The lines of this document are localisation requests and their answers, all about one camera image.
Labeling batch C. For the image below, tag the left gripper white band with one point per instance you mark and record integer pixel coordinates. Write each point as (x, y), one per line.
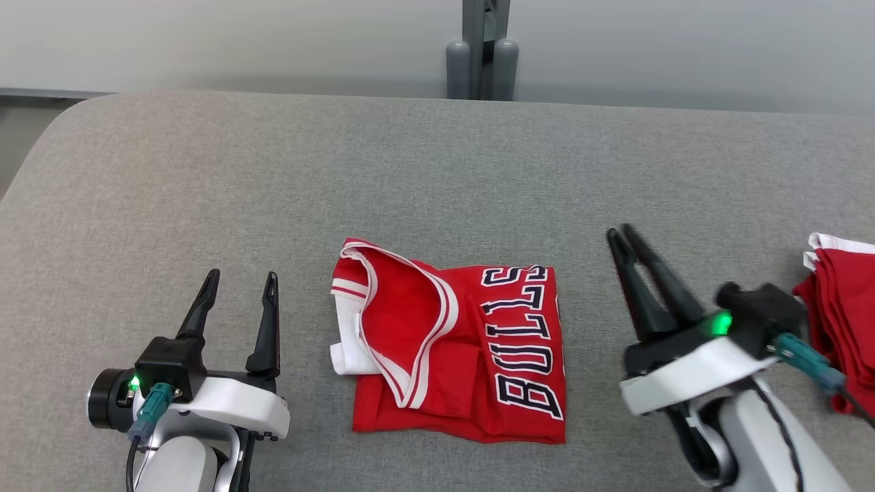
(239, 403)

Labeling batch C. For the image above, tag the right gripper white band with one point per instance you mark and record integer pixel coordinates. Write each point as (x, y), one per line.
(683, 372)

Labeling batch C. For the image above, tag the red shorts white side stripe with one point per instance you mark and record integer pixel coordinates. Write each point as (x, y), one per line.
(844, 307)

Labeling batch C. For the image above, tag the red Bulls jersey white trim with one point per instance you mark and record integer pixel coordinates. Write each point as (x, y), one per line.
(478, 369)

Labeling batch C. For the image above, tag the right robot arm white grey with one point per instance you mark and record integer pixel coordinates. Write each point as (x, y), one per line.
(759, 444)

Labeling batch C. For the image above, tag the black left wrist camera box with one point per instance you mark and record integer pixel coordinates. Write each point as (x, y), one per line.
(167, 362)

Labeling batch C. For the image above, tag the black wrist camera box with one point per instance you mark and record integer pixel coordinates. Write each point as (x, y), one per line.
(765, 318)
(167, 362)

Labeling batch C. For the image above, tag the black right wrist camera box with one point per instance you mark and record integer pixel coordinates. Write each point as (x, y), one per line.
(765, 318)

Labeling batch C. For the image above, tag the grey metal post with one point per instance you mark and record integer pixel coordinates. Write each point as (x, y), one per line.
(482, 61)

